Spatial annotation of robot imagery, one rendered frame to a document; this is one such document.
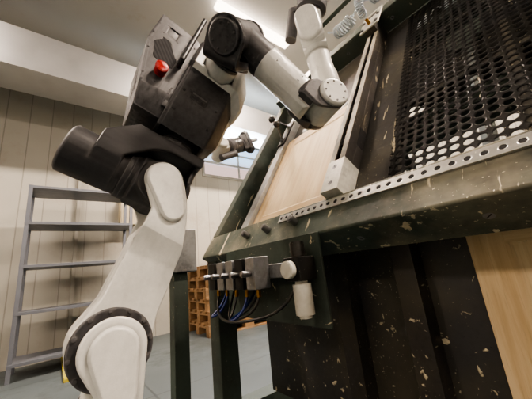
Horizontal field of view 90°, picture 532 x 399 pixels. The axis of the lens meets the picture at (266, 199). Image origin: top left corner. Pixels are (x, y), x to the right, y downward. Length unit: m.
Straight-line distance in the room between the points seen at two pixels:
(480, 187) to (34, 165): 4.34
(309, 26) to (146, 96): 0.46
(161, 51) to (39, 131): 3.85
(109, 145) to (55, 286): 3.51
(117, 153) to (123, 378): 0.44
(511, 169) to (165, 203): 0.64
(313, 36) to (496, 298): 0.77
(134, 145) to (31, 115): 4.02
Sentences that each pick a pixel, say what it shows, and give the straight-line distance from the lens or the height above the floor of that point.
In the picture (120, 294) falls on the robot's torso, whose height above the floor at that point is 0.71.
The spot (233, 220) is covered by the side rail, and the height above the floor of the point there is 0.98.
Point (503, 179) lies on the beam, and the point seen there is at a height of 0.83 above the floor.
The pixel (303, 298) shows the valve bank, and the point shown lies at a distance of 0.70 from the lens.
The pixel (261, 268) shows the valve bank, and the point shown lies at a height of 0.73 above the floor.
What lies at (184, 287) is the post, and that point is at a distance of 1.21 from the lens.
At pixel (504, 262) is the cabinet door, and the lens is 0.80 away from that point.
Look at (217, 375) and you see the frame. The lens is 1.37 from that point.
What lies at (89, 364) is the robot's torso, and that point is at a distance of 0.59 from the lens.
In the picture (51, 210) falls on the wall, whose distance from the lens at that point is 4.23.
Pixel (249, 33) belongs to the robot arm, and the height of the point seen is 1.28.
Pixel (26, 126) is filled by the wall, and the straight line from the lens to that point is 4.61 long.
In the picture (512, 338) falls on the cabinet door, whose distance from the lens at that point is 0.83.
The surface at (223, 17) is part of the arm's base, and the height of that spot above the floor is 1.29.
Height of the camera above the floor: 0.73
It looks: 15 degrees up
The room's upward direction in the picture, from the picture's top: 6 degrees counter-clockwise
